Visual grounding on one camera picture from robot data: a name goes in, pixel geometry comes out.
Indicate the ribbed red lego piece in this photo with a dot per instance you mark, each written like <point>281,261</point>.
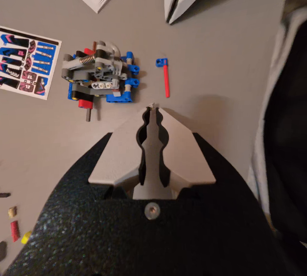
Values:
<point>14,231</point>

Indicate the red axle with blue connector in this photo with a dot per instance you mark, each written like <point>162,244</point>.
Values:
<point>166,79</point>

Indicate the tan lego piece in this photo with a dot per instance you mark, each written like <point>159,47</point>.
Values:
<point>12,211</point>

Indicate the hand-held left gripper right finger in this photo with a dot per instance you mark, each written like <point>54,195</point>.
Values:
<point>184,158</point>

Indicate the grey and blue lego assembly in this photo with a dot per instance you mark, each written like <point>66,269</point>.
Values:
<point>100,76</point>

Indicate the lego sticker sheet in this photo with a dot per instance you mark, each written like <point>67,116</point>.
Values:
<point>28,62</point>

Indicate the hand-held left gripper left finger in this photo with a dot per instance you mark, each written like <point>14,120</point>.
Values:
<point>120,158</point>

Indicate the yellow lego piece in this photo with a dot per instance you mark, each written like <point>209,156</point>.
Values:
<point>26,237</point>

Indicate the black lego piece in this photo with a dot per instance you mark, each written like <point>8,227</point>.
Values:
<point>4,194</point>

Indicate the dark grey lego piece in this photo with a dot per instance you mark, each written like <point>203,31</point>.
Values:
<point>2,250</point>

